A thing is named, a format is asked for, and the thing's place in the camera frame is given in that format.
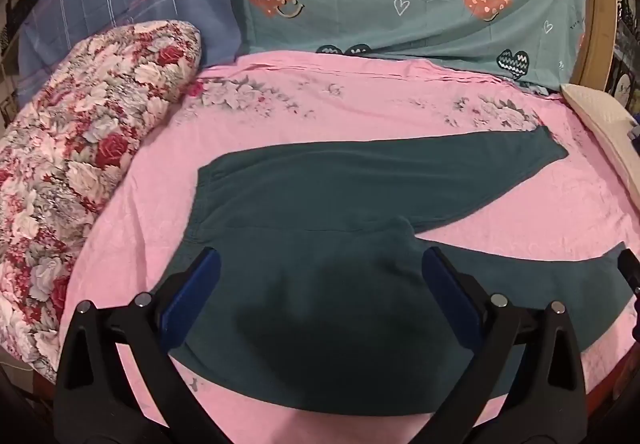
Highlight white textured pillow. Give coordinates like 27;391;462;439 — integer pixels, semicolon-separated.
560;83;640;205

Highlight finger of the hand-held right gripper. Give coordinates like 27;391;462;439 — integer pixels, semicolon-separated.
617;248;640;297

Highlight dark teal pants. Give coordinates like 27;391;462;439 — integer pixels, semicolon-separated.
167;127;633;417

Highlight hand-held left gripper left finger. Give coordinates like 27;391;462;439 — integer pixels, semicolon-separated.
52;247;236;444

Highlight red rose floral quilt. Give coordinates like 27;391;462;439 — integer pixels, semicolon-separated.
0;19;203;385

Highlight pink floral bedsheet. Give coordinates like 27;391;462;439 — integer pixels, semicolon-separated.
60;49;640;444

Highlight wooden bed frame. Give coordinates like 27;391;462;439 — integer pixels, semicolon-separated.
565;0;621;92

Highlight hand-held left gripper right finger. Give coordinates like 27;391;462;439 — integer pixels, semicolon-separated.
421;247;588;444

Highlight dark ornate display cabinet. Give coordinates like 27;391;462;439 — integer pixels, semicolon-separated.
617;0;640;110

